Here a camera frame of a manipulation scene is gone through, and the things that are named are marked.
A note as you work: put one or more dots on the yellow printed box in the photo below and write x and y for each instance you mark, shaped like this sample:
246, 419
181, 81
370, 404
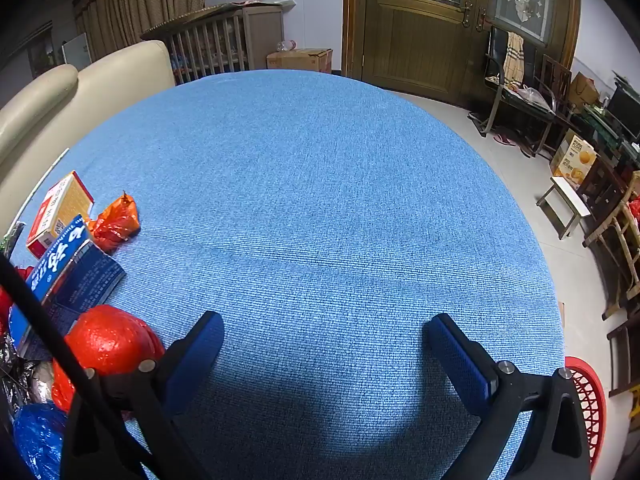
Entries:
575, 160

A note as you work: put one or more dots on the dark wooden chair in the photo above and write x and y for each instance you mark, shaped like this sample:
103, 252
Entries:
557, 77

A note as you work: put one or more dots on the blue plastic bag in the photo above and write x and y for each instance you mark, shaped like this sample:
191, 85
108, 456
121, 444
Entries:
37, 435

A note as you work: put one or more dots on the dark green packet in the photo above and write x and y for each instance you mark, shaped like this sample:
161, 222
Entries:
11, 239

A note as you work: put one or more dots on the red plastic bag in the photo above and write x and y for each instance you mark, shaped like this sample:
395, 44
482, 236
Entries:
110, 340

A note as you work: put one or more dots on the brown curtains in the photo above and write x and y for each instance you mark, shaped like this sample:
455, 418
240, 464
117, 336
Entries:
140, 0

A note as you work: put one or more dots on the clear plastic bag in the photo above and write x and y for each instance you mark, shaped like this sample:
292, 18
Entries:
530, 96

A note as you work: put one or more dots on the brown paper bag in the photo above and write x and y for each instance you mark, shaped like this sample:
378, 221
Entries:
585, 90

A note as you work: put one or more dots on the red plastic basket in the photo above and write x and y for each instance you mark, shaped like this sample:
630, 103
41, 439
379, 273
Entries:
590, 400

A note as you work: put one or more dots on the beige leather sofa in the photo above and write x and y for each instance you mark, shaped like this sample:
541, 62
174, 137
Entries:
100, 90

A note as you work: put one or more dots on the clear plastic bottle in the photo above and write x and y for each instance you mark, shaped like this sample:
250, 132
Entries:
286, 45

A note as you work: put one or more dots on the wooden cabinet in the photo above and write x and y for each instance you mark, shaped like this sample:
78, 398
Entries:
210, 40

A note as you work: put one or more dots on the orange crumpled wrapper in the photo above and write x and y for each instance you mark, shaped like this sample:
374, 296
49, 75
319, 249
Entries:
117, 225

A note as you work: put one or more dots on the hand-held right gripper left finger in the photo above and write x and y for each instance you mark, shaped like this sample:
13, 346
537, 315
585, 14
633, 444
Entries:
200, 355

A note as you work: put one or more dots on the pink slippers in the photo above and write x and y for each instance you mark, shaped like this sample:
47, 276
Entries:
507, 139

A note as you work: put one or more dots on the silver foil wrapper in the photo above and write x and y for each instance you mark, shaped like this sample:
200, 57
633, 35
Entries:
15, 370

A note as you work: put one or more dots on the light wooden folding chair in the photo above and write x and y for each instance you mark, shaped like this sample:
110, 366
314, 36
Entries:
617, 220

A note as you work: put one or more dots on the white board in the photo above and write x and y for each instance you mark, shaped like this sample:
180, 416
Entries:
77, 51

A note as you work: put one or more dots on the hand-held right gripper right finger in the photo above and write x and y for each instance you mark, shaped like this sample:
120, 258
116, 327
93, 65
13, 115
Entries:
460, 360

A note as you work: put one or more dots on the wooden double door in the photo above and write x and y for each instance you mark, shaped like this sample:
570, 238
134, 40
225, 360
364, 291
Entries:
415, 45

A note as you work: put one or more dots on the black metal chair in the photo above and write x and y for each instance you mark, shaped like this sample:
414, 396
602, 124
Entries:
525, 110

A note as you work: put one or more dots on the blue tablecloth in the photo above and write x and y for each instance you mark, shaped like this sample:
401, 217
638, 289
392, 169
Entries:
320, 185

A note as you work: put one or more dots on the white top stool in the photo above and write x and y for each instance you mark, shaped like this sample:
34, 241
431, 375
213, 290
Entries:
570, 197

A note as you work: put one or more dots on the cardboard box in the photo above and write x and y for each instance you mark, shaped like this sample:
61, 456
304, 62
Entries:
300, 60

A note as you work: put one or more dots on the blue flattened packet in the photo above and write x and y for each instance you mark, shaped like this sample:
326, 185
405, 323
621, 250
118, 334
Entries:
75, 275

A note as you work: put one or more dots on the plaid scarf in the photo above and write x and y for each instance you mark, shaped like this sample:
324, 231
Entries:
511, 60

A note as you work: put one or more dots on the black monitor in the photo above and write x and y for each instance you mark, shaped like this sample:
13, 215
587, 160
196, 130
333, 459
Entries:
625, 110

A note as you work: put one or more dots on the red and white carton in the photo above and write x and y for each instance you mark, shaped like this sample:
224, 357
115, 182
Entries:
60, 205

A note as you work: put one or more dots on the thin white stick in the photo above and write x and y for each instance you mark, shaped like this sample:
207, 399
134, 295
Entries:
42, 180

